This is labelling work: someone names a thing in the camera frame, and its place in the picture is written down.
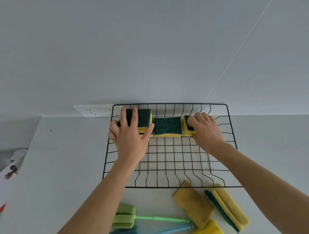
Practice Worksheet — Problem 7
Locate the person's right hand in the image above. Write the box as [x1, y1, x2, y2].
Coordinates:
[187, 112, 226, 155]

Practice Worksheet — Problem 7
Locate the person's left hand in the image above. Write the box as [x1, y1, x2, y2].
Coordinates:
[108, 107, 155, 165]

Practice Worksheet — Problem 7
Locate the green and yellow scrub sponge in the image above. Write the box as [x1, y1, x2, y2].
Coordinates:
[153, 117, 183, 138]
[118, 108, 154, 138]
[181, 115, 197, 137]

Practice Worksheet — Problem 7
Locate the person's left forearm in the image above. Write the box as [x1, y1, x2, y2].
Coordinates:
[57, 158, 140, 234]

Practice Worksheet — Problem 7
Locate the person's right forearm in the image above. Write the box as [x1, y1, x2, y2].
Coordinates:
[212, 142, 309, 234]

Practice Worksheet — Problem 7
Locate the white power strip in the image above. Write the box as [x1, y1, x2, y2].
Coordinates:
[73, 104, 116, 118]

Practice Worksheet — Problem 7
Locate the green sponge brush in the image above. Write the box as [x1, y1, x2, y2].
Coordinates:
[111, 205, 192, 230]

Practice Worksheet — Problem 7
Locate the yellow sponge cloth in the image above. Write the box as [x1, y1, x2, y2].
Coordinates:
[172, 180, 215, 230]

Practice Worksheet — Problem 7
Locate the long yellow green sponge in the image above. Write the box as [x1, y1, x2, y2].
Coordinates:
[204, 183, 250, 233]

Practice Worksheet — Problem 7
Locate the blue sponge brush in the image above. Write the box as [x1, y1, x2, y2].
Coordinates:
[109, 223, 196, 234]

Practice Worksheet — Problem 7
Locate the white printed box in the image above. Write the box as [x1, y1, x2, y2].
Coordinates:
[0, 161, 20, 208]

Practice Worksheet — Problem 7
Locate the black wire basket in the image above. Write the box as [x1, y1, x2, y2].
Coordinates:
[102, 103, 243, 189]

